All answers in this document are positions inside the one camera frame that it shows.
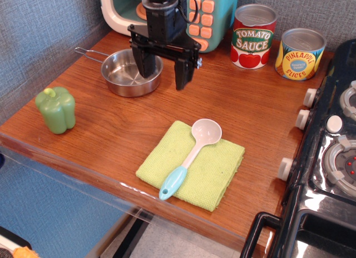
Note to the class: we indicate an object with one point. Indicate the teal toy microwave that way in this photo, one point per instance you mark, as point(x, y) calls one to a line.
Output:
point(214, 18)

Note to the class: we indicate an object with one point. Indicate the white stove knob middle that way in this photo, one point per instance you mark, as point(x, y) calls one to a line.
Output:
point(301, 119)

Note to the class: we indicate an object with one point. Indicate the green folded cloth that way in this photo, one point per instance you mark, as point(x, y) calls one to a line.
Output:
point(207, 178)

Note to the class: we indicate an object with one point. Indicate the black toy stove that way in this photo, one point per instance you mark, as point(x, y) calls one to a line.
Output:
point(318, 206)

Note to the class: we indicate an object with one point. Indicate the tomato sauce can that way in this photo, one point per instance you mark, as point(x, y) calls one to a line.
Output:
point(253, 32)

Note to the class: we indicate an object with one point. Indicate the white stove knob bottom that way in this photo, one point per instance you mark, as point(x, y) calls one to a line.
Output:
point(284, 168)

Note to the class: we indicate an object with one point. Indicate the white stove knob top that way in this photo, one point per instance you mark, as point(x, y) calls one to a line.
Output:
point(309, 97)

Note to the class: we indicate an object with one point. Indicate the green toy bell pepper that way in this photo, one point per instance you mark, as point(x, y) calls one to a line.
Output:
point(57, 107)

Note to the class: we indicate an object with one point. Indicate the white stove knob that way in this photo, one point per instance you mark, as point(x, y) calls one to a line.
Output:
point(309, 97)
point(284, 168)
point(301, 119)

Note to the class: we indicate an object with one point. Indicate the white and teal spoon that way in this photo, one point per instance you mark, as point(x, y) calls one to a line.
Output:
point(205, 132)

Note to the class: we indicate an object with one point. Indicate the pineapple slices can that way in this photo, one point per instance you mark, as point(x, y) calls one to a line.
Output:
point(300, 53)

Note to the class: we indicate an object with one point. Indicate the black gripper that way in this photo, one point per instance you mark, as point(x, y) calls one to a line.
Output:
point(165, 35)

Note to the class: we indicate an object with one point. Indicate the small steel pot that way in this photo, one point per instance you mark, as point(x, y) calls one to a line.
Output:
point(121, 73)

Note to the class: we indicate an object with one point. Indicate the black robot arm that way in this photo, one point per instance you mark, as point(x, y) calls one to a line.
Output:
point(165, 36)

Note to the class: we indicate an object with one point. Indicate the orange and black object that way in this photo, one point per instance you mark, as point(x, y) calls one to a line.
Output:
point(14, 246)

